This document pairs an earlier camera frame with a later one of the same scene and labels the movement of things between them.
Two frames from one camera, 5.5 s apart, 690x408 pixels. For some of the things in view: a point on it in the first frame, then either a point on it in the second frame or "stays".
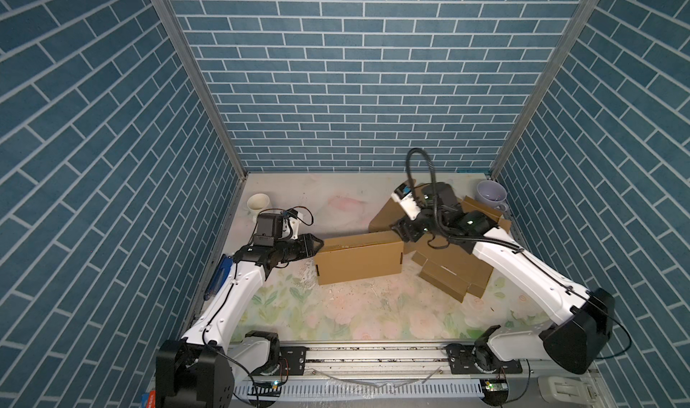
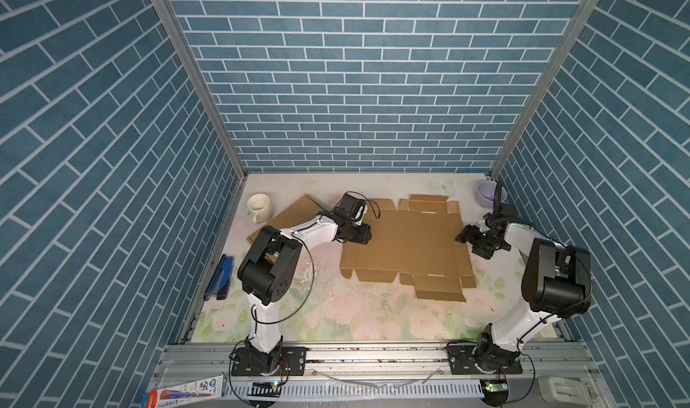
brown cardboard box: [358, 256] to [302, 210]
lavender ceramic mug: [491, 193] stays
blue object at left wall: [218, 277] stays
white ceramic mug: [256, 202] stays
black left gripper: [305, 243] to [363, 235]
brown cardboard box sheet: [499, 220] to [419, 242]
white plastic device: [568, 390] stays
